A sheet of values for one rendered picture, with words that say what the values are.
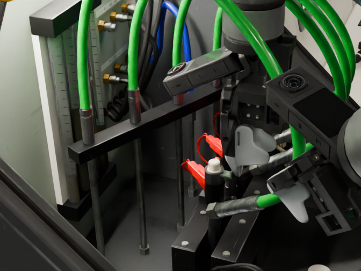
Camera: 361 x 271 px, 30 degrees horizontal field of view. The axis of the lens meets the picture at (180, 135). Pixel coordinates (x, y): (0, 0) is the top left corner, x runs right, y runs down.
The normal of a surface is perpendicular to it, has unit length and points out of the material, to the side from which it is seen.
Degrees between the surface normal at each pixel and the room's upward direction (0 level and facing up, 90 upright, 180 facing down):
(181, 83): 92
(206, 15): 90
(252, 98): 90
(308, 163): 66
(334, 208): 103
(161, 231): 0
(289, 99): 16
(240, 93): 90
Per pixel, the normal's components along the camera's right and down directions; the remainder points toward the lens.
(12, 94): 0.93, 0.18
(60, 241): 0.61, -0.50
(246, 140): -0.36, 0.54
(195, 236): -0.03, -0.85
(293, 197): -0.81, 0.47
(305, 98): -0.09, -0.68
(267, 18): 0.42, 0.47
